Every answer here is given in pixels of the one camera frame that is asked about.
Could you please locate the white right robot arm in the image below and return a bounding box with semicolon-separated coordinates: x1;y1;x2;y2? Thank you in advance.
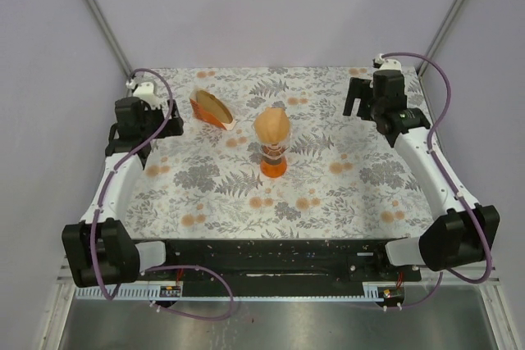
343;70;500;281

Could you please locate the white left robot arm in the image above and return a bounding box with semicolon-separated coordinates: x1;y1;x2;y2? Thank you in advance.
62;97;184;288

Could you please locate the clear plastic dripper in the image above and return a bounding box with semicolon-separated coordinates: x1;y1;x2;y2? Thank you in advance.
254;121;291;160

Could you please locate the stack of brown filters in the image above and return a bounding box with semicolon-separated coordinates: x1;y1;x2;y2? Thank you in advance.
196;90;233;124

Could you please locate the floral patterned table mat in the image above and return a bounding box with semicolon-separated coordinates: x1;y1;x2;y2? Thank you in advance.
122;67;432;239

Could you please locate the orange glass carafe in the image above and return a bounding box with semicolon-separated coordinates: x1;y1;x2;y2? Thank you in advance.
260;146;288;178

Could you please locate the steel front panel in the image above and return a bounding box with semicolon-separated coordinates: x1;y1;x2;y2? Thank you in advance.
60;285;518;349

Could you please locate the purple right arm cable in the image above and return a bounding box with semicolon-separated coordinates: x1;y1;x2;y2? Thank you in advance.
371;51;494;311

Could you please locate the aluminium frame rail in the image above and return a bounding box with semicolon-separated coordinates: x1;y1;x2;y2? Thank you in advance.
61;0;144;244

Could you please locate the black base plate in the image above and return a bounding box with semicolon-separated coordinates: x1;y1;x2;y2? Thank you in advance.
144;239;422;285

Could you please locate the white slotted cable duct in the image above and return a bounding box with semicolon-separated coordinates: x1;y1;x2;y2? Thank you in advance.
75;282;389;301

